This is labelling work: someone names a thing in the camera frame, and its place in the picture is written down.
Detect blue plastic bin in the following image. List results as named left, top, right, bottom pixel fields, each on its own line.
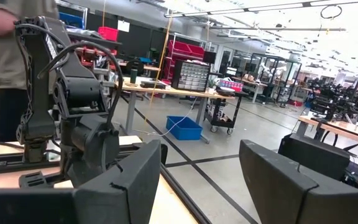
left=165, top=115, right=204, bottom=142

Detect yellow hanging cable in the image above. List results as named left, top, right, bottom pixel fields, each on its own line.
left=144, top=16, right=174, bottom=123

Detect small-parts drawer organizer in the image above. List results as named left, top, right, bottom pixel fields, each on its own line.
left=171, top=60, right=211, bottom=93

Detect wooden workbench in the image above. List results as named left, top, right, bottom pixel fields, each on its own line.
left=115, top=77, right=241, bottom=145

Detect black aluminium table frame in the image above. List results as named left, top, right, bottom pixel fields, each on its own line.
left=0, top=144, right=213, bottom=224

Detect wooden table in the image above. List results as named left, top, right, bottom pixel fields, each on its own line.
left=296, top=114, right=358, bottom=150

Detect white paper sign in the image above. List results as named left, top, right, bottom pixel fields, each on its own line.
left=116, top=19, right=131, bottom=34

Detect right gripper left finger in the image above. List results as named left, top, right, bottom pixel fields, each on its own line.
left=0, top=139, right=162, bottom=224

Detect red bin shelf rack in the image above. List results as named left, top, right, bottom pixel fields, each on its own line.
left=163, top=39, right=206, bottom=83

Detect red plastic bin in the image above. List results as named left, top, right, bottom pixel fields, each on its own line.
left=98, top=26, right=119, bottom=42

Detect person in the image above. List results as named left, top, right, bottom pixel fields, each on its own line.
left=0, top=0, right=60, bottom=142

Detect black wheeled cart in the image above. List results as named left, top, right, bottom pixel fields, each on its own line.
left=203, top=88, right=249, bottom=136

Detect white cable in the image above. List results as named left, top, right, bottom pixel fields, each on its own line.
left=134, top=96, right=199, bottom=138

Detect dark green tumbler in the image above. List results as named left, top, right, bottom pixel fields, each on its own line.
left=129, top=68, right=139, bottom=85

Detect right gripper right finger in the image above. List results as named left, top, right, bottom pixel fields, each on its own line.
left=239, top=139, right=358, bottom=224

